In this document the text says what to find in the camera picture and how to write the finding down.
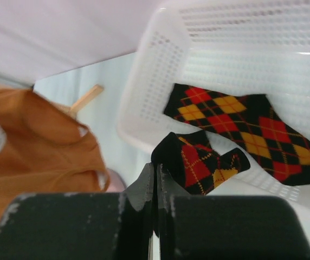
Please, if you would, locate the white plastic basket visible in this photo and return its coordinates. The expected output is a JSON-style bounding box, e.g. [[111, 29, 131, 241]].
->
[[117, 0, 310, 225]]

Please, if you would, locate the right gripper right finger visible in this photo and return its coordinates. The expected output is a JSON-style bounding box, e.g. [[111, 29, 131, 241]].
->
[[156, 165, 310, 259]]

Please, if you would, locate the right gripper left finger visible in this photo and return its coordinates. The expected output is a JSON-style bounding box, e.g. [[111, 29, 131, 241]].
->
[[0, 163, 154, 259]]

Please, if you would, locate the wooden drying rack frame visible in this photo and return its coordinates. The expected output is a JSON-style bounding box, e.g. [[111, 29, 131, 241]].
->
[[70, 84, 104, 115]]

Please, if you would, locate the argyle sock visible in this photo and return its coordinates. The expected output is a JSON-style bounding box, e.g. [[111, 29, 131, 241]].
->
[[151, 131, 250, 195], [163, 83, 310, 186]]

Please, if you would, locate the mauve cloth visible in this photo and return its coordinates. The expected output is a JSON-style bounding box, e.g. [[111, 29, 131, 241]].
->
[[98, 168, 126, 193]]

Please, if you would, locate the orange brown garment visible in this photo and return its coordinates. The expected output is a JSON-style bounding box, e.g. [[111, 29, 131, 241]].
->
[[0, 89, 109, 219]]

